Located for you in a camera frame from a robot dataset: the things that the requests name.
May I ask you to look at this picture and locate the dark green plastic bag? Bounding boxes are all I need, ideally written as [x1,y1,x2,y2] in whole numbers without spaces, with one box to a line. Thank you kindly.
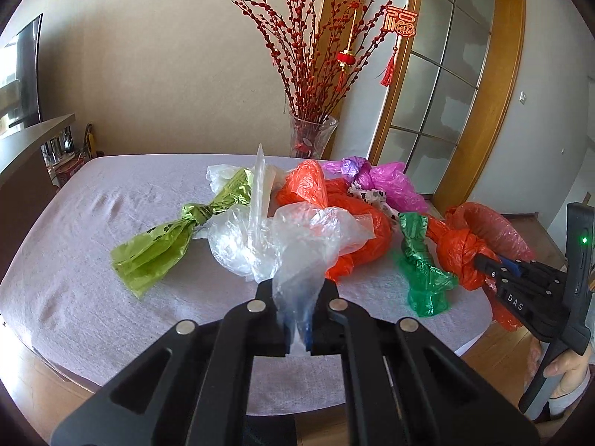
[396,211,459,318]

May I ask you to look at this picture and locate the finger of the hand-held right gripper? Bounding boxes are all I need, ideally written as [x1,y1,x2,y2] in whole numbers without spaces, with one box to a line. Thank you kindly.
[483,272,548,343]
[473,252,566,290]

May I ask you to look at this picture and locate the person's right hand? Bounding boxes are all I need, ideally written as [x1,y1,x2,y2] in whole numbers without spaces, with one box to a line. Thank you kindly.
[540,341,595,401]

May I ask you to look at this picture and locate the clear plastic bag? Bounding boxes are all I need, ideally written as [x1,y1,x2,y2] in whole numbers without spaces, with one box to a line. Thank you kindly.
[271,203,375,351]
[207,143,280,282]

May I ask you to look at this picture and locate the glass vase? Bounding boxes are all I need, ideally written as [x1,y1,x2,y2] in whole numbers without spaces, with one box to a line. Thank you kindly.
[289,110,339,159]

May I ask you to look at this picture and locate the person's right forearm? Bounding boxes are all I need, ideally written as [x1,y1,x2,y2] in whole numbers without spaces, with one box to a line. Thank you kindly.
[534,381,595,424]

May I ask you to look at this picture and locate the television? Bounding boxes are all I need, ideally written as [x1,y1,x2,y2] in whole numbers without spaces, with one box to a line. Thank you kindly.
[0,14,44,129]

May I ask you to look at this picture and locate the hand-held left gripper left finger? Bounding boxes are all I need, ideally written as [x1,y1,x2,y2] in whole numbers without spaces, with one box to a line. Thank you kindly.
[50,279,289,446]

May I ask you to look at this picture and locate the red berry branches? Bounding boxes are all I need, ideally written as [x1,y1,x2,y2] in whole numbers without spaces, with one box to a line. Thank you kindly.
[232,0,399,124]

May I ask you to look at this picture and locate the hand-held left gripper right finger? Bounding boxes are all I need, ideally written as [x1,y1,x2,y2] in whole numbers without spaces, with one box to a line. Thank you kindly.
[309,279,542,446]

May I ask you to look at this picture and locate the red lantern ornament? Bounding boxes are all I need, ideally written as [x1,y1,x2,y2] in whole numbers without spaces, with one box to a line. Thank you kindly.
[337,9,361,74]

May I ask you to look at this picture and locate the wooden glass door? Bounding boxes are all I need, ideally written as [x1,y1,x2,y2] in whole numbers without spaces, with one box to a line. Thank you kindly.
[367,0,527,198]

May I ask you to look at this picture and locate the olive green plastic bag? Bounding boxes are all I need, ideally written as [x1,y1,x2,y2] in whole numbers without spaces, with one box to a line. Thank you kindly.
[110,167,254,299]

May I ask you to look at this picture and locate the spotted white plastic bag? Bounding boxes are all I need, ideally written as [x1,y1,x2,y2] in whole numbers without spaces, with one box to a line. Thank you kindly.
[346,183,401,220]

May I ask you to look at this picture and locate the red knot tassel ornament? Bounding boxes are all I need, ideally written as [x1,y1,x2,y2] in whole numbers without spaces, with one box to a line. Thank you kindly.
[380,2,418,87]

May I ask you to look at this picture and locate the red bin liner bag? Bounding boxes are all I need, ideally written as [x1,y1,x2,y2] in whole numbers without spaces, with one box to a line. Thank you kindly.
[444,201,536,333]

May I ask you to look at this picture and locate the red box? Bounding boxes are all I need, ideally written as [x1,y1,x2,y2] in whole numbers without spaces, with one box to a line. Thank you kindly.
[55,157,87,187]

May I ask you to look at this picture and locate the lilac table cloth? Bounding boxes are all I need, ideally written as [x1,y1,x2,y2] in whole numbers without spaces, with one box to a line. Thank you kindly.
[0,153,494,417]

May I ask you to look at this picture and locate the orange-red plastic bag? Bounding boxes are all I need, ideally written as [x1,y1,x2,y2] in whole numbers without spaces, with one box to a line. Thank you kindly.
[276,159,394,284]
[427,216,494,293]

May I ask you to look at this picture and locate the wooden television cabinet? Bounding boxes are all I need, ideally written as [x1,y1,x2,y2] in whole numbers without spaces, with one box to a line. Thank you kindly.
[0,114,77,284]

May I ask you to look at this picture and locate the magenta plastic bag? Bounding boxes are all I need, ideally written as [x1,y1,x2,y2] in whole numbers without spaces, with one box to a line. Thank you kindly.
[322,155,429,215]

